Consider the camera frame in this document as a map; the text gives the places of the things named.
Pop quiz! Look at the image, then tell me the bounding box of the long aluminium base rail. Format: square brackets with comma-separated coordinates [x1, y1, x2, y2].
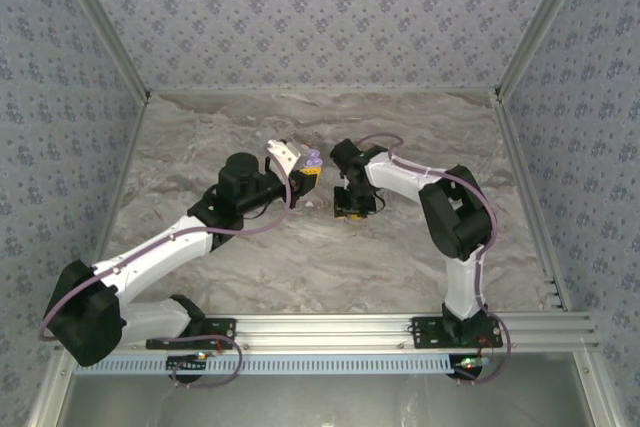
[54, 311, 601, 353]

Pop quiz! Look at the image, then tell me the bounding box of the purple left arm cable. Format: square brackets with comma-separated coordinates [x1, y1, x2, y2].
[39, 156, 296, 391]

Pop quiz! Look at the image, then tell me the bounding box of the grey metal panel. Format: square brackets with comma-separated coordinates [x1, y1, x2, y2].
[59, 371, 596, 427]

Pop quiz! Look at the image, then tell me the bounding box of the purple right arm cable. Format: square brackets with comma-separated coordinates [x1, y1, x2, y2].
[357, 131, 512, 386]

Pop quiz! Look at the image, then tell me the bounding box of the slanted aluminium corner post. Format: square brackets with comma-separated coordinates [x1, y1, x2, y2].
[493, 0, 599, 98]
[47, 0, 152, 101]

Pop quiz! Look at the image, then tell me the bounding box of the small black controller board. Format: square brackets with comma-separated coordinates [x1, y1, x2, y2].
[166, 354, 209, 378]
[452, 354, 494, 381]

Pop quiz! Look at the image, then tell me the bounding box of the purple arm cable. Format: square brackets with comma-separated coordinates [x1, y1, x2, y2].
[39, 156, 296, 391]
[357, 131, 512, 386]

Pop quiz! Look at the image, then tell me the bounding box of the purple earbud charging case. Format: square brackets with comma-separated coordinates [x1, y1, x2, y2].
[301, 145, 325, 169]

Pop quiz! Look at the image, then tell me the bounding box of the aluminium frame bar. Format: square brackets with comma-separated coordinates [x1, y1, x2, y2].
[574, 349, 624, 427]
[27, 349, 76, 427]

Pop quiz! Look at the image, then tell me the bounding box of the slotted pale cable duct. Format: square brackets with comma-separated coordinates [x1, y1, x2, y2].
[74, 354, 459, 376]

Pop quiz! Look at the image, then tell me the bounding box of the aluminium table side rail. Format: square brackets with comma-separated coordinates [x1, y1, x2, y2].
[74, 94, 151, 316]
[492, 91, 571, 313]

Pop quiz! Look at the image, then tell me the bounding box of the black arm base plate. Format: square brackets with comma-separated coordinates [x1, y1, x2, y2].
[145, 316, 237, 351]
[410, 315, 504, 351]

